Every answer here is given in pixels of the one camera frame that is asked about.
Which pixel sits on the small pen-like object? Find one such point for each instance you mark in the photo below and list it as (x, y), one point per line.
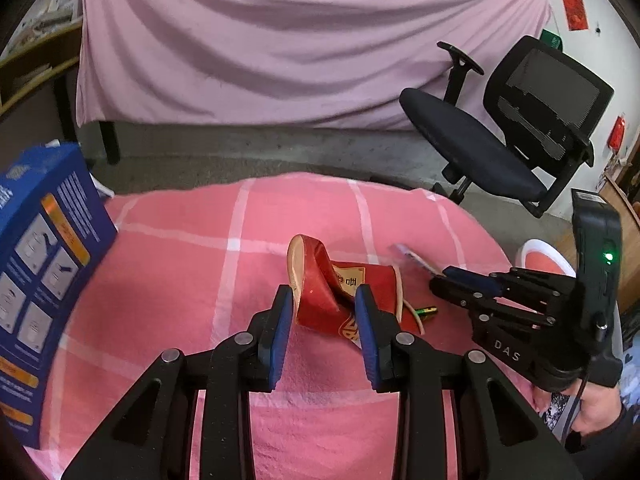
(412, 256)

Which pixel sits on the pink hanging sheet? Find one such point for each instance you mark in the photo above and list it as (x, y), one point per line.
(300, 35)

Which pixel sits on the blue printed cardboard box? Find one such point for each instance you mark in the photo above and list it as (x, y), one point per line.
(45, 260)

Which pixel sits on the large red wall poster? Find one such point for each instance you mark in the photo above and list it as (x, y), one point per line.
(572, 7)

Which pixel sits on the green and gold battery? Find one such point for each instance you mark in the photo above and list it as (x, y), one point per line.
(426, 313)

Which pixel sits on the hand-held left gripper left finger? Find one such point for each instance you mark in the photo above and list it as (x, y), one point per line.
(280, 342)

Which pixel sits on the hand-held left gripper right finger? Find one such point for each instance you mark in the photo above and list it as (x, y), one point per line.
(367, 342)

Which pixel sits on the pink checked tablecloth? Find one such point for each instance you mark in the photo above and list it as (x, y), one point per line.
(175, 270)

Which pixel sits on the person's right hand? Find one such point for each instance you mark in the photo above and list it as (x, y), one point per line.
(600, 406)

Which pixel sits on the person's right forearm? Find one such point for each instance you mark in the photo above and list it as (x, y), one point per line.
(612, 437)

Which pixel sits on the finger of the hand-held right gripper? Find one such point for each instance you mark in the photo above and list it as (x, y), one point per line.
(525, 282)
(465, 297)

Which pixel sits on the crushed red paper cup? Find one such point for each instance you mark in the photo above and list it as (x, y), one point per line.
(320, 292)

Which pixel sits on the wooden shelf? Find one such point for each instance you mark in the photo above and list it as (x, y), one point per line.
(30, 50)

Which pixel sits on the green sign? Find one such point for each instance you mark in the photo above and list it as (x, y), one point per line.
(552, 40)

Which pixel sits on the black metal table leg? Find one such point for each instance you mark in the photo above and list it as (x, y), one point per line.
(110, 142)

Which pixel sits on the white bin with red inside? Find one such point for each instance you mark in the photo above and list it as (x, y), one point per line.
(542, 260)

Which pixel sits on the black office chair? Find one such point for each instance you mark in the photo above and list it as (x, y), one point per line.
(470, 135)

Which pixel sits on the stack of papers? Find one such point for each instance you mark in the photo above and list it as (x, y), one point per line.
(55, 17)

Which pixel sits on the wooden cabinet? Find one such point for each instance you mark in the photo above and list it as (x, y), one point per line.
(620, 200)

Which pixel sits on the small red wall decoration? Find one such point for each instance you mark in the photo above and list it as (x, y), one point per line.
(619, 132)

